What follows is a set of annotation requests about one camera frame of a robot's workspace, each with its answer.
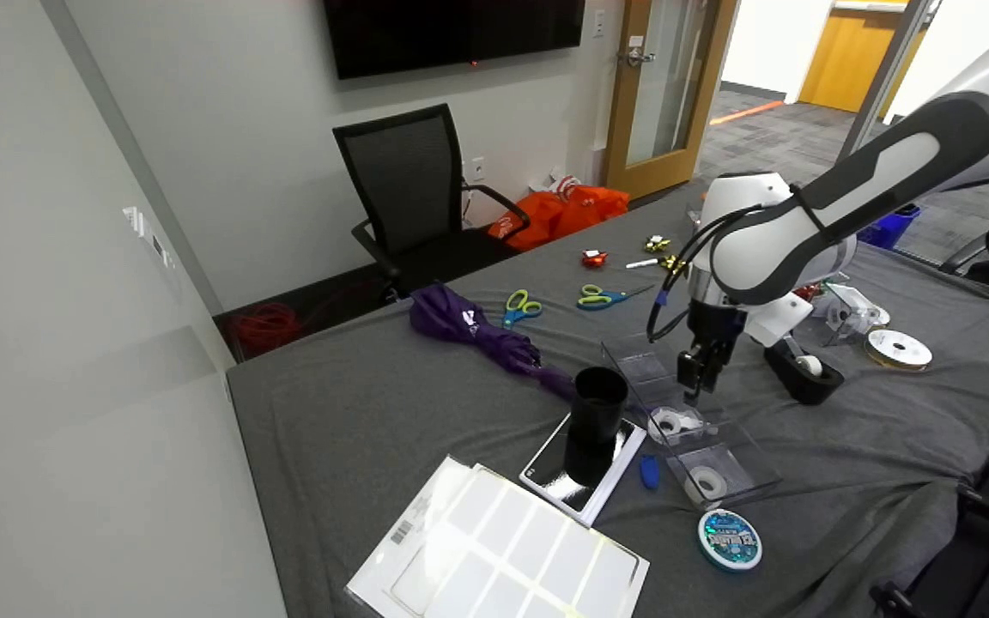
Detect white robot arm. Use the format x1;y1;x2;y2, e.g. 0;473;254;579
645;48;989;398

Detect blue tape roll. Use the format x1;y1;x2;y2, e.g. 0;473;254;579
697;509;767;574

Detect white ribbon spool left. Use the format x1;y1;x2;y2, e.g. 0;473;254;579
864;328;935;367

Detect green yellow scissors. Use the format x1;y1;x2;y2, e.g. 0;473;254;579
501;289;542;325

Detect yellow gift bow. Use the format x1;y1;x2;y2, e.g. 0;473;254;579
643;232;673;257

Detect smartphone on table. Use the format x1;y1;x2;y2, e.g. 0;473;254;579
519;416;645;524

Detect red gift bow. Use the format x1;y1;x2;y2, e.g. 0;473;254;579
580;248;606;272

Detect wall television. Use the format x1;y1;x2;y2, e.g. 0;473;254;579
323;0;586;78

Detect white label sheet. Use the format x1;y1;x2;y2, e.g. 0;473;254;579
345;455;649;618

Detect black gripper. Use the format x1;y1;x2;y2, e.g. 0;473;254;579
676;301;744;400

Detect grey table cloth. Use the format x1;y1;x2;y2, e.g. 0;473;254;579
231;241;989;618

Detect clear compartment tray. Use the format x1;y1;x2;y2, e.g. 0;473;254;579
605;342;756;506

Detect blue green scissors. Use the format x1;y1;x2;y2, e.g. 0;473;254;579
578;286;627;311

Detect black mesh office chair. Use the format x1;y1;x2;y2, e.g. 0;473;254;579
334;103;532;299

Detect orange bag on floor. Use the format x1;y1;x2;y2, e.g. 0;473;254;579
488;186;627;251

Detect black tape dispenser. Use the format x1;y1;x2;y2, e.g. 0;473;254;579
763;341;842;404

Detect purple folded umbrella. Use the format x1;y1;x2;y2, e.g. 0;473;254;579
407;286;574;400

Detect black cylindrical cup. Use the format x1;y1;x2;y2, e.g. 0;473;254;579
564;367;627;483

